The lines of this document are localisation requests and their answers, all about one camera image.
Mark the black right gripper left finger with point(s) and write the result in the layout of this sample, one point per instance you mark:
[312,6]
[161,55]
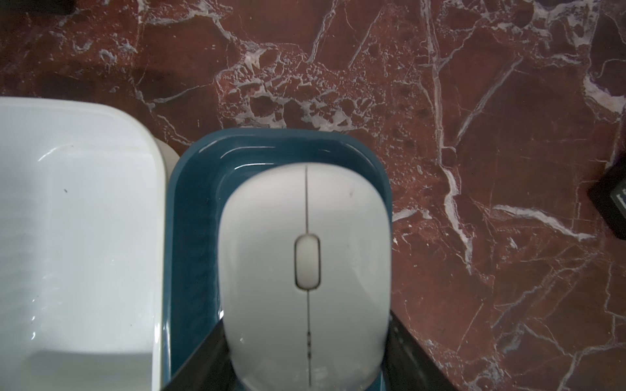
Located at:
[209,368]

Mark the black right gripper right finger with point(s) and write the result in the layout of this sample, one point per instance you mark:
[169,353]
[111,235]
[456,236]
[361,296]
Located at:
[406,366]

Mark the white mouse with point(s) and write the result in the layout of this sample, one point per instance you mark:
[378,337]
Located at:
[304,272]

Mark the teal storage tray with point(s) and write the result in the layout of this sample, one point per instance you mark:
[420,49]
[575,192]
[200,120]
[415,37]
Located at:
[202,181]

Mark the white storage tray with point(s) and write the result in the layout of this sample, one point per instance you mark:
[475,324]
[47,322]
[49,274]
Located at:
[83,193]

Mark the small black patterned box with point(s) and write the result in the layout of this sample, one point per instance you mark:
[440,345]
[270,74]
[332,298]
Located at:
[608,197]

